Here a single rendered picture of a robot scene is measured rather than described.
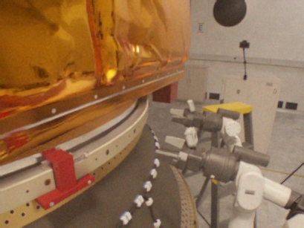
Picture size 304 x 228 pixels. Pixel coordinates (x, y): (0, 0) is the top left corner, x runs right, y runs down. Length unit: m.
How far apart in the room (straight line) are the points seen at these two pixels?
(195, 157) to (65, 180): 0.32
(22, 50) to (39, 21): 0.07
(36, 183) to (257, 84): 3.55
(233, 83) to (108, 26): 3.26
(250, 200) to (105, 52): 0.56
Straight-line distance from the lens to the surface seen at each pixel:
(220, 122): 0.91
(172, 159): 0.57
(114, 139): 0.57
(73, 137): 0.53
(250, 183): 0.59
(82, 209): 0.58
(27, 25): 0.42
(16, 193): 0.47
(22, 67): 0.41
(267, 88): 3.77
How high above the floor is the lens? 1.96
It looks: 18 degrees down
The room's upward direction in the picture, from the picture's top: 1 degrees clockwise
